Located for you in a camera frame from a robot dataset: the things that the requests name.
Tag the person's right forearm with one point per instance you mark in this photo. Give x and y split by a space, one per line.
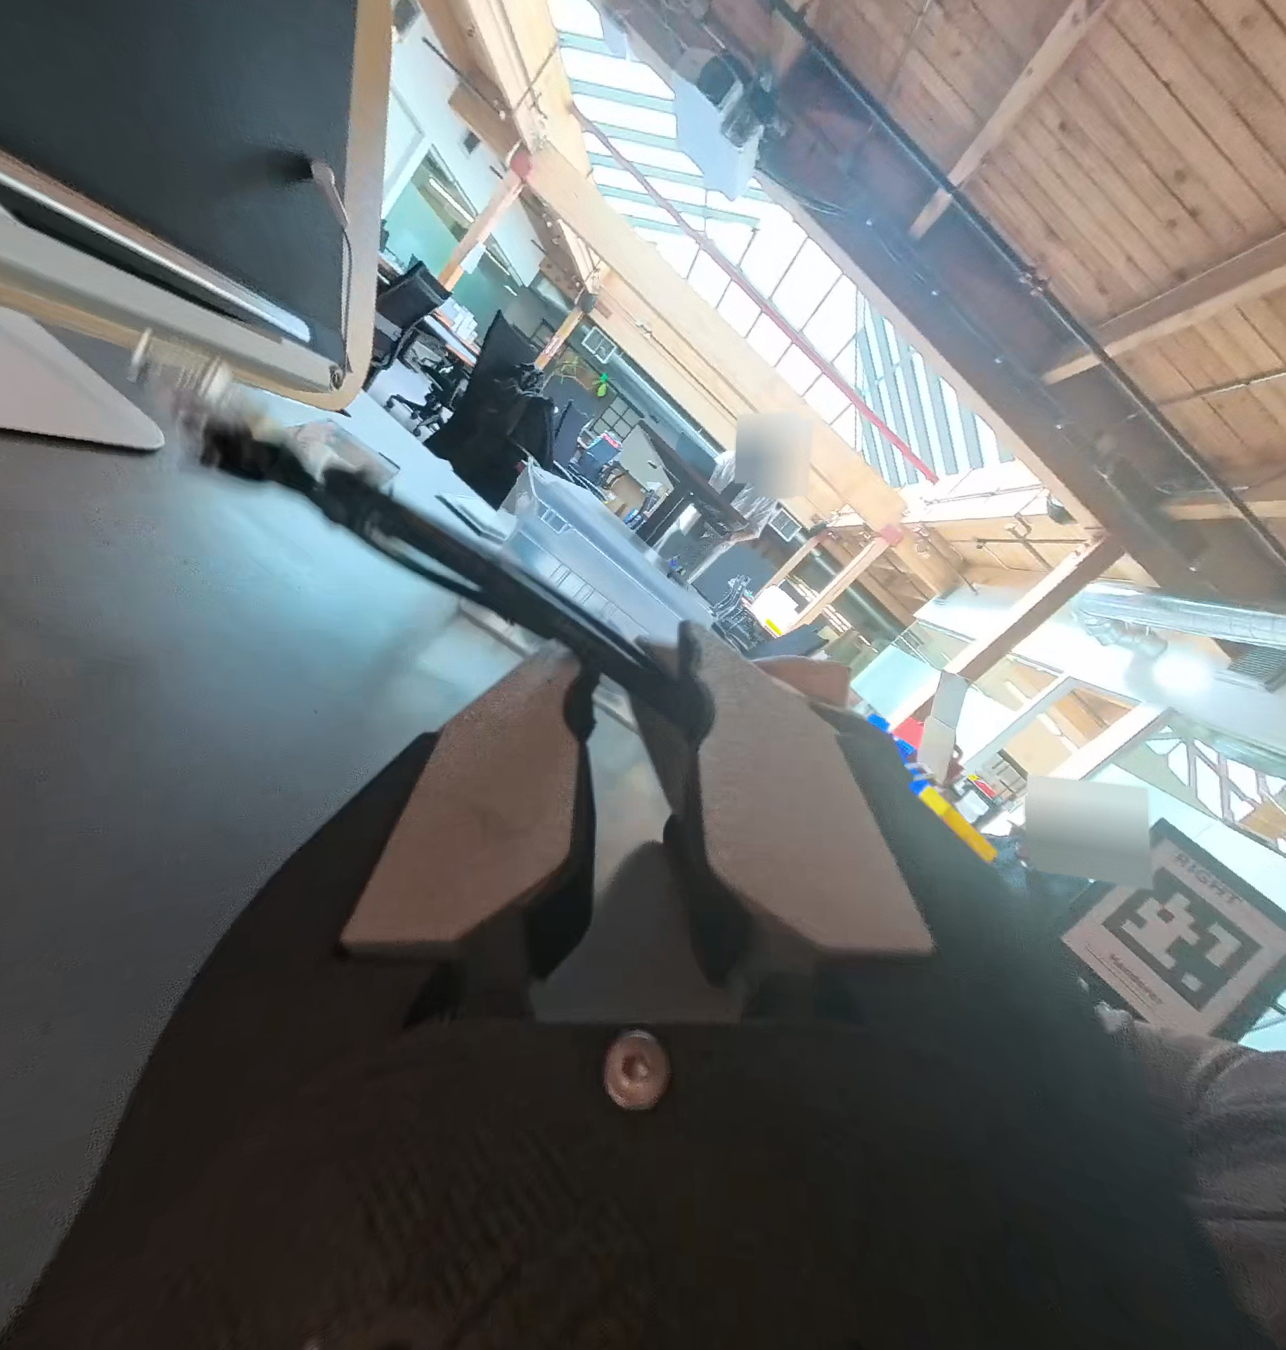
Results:
1243 1161

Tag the grey table with wooden edge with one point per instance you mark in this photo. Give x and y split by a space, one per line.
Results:
695 475

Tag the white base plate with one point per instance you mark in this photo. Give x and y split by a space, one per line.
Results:
30 380

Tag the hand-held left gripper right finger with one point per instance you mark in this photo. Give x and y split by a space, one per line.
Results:
801 834

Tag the black board with wooden frame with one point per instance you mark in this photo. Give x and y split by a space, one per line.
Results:
156 127

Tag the blue storage bin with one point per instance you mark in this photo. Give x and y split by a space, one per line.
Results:
890 733

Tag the black rectangular mat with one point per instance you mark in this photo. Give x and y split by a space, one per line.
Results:
471 514

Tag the white ceiling projector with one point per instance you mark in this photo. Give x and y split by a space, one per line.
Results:
721 127

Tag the black office chair with jacket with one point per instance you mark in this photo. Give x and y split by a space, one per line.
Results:
495 412

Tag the small yellow bin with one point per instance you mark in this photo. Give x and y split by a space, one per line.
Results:
953 823

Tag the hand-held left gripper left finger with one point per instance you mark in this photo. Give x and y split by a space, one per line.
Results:
463 834

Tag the clear plastic box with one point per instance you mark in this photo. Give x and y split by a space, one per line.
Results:
590 560

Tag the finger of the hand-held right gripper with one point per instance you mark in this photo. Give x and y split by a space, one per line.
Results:
665 760
801 680

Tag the silver ventilation duct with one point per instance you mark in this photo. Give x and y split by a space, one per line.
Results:
1191 617

